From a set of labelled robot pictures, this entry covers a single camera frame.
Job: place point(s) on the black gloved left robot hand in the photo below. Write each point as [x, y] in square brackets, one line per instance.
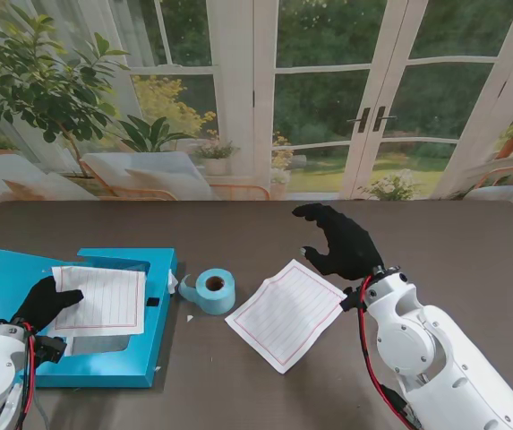
[43, 304]

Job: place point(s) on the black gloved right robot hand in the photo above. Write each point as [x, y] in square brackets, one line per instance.
[350, 251]

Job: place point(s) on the blue file box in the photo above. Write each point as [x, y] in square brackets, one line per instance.
[5, 277]

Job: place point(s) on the peeled white label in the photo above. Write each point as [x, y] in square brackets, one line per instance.
[172, 282]

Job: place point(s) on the light blue label roll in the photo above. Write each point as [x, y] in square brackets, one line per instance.
[218, 300]

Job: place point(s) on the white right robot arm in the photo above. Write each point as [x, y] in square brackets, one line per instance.
[439, 358]

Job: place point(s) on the printed garden room backdrop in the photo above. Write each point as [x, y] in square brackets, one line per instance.
[318, 89]

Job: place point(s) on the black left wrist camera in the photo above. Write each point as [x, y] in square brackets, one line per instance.
[50, 349]

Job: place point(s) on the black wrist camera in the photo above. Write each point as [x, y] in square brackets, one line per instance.
[350, 301]
[50, 349]

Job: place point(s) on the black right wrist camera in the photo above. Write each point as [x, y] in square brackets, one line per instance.
[350, 301]

